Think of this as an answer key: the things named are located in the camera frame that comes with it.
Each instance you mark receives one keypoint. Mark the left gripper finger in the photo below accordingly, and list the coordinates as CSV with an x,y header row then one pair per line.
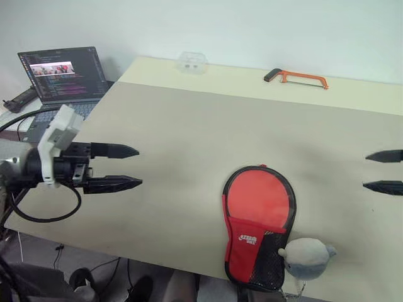
x,y
116,184
116,151

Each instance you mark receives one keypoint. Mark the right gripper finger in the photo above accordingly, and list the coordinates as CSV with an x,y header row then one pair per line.
x,y
387,187
388,156

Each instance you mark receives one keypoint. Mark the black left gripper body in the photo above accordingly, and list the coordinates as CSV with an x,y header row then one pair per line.
x,y
69,165

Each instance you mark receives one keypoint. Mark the grey white plush toy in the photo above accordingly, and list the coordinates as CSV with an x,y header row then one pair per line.
x,y
307,258

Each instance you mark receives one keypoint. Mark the red table tennis paddle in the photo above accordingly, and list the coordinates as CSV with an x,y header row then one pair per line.
x,y
258,198

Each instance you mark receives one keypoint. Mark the red black paddle case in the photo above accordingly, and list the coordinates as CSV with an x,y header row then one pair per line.
x,y
245,251

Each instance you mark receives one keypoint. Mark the black handheld device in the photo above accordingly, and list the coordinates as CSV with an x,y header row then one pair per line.
x,y
17,100

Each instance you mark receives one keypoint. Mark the open grey laptop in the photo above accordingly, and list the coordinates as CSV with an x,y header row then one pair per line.
x,y
63,78

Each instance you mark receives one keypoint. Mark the clear plastic box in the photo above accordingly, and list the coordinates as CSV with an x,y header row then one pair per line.
x,y
192,63

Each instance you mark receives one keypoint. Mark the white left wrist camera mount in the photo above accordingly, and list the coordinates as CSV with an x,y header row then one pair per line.
x,y
60,132

